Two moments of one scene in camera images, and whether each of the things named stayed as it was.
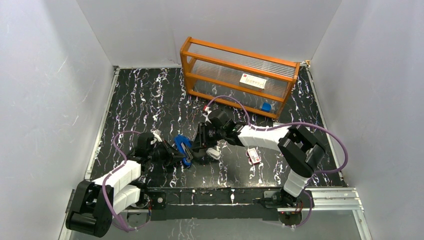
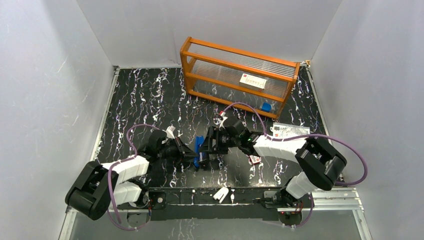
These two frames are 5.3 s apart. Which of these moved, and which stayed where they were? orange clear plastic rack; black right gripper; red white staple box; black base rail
Moved: black right gripper
Stayed: orange clear plastic rack; red white staple box; black base rail
